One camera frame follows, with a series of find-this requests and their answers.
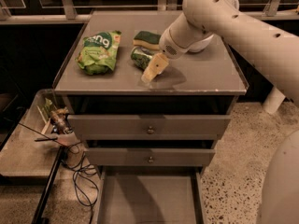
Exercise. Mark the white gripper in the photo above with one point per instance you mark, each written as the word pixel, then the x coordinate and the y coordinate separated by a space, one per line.
pixel 165 45

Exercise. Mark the green soda can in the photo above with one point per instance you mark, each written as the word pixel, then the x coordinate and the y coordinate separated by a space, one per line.
pixel 141 57

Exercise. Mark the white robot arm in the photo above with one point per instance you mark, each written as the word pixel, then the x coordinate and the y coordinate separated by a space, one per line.
pixel 275 54

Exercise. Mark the grey drawer cabinet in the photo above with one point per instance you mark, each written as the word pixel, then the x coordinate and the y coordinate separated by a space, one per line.
pixel 204 83

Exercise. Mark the grey top drawer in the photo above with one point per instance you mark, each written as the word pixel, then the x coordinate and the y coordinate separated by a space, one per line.
pixel 149 127

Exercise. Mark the grey drawer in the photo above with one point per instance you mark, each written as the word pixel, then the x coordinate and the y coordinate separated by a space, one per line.
pixel 150 195
pixel 150 156
pixel 149 127

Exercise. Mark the grey middle drawer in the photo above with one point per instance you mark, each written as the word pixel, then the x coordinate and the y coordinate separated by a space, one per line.
pixel 150 156

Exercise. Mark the grey bottom drawer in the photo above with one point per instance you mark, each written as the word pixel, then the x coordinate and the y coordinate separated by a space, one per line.
pixel 150 195

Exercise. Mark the green yellow sponge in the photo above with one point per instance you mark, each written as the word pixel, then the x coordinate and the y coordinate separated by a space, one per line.
pixel 147 40

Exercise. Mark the white bowl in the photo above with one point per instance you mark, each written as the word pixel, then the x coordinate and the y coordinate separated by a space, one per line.
pixel 200 45

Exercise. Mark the green snack bag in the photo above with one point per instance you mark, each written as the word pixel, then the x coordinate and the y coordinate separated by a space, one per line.
pixel 99 53

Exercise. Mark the metal railing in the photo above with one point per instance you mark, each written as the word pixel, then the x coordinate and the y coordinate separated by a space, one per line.
pixel 93 6

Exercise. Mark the brown bottle in bin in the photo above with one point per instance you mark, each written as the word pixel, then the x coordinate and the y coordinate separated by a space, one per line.
pixel 58 118

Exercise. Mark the white pillar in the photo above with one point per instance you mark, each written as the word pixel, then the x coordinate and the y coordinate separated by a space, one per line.
pixel 273 101

